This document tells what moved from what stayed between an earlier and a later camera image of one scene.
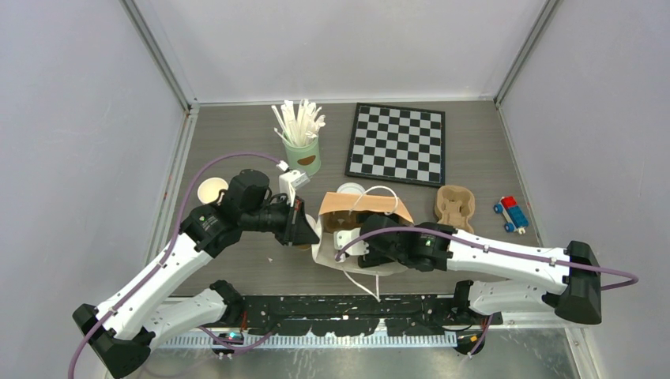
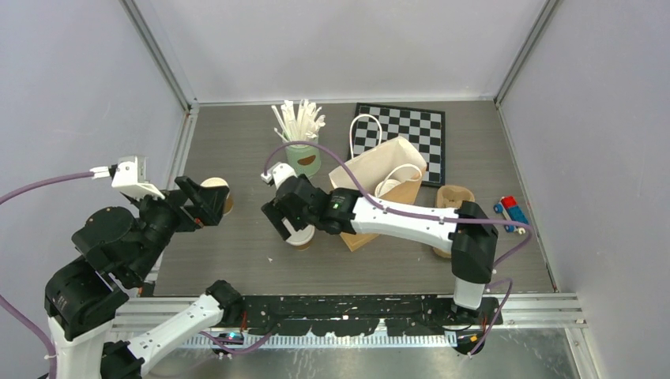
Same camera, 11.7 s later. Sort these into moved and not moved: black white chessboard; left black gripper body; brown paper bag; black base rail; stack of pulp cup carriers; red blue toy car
Moved: left black gripper body; brown paper bag
Not moved: black white chessboard; stack of pulp cup carriers; black base rail; red blue toy car
